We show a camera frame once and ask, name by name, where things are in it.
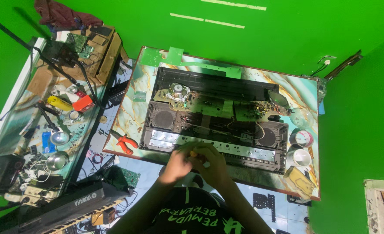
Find person's right hand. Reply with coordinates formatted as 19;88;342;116
190;142;234;192

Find person's left hand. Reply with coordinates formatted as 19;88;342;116
159;148;195;186

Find silver perforated metal plate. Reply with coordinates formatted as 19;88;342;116
149;129;276;163

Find green circuit board with motor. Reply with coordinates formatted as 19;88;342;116
153;83;235;118

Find small green circuit board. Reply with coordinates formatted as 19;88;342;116
234;100;293;123

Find black shirt green print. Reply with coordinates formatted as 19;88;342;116
151;187;246;234

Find large green circuit board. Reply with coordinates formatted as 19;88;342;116
105;165;141;189

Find opened black keyboard chassis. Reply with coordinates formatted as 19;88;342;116
139;67;290;176

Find black power adapter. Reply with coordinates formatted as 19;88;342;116
108;81;130;107

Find oval grey speaker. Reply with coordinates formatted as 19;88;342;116
267;90;290;110

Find white cup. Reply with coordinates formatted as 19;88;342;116
287;148;312;170

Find white tape roll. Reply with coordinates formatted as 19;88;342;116
289;129;314;149

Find yellowish wooden block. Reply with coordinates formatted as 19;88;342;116
283;166;318;200

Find orange box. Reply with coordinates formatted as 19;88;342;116
91;207;116;226

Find clear glass bowl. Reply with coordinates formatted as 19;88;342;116
289;107;315;128

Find black electronic keyboard instrument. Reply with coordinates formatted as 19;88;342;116
0;180;131;234

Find white tape strip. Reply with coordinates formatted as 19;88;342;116
169;13;245;29
200;0;267;11

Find circuit board at table edge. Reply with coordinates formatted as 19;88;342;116
315;76;328;105

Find cluttered workbench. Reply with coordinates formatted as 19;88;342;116
0;25;135;208

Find brown wooden strip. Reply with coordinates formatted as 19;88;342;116
323;49;364;81

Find maroon cloth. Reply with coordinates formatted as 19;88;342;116
34;0;103;29

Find paint stained board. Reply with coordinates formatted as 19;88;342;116
364;179;384;234

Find red handled pliers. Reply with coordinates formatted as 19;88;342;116
110;129;139;155

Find black plastic bracket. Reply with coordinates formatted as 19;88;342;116
253;192;276;223

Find white wall socket with cable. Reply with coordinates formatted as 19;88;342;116
310;55;338;77

